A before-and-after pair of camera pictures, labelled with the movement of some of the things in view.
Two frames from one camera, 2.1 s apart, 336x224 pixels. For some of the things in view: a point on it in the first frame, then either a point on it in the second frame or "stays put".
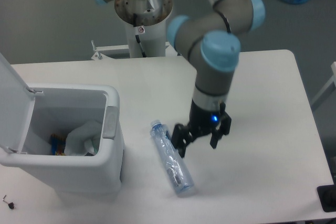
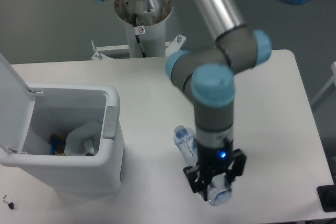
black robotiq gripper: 200,121 -> 213,161
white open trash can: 30,113 stays put
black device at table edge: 327,195 stays put
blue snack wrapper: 58,145 stays put
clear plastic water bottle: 180,177 -> 219,190
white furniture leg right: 333,80 stays put
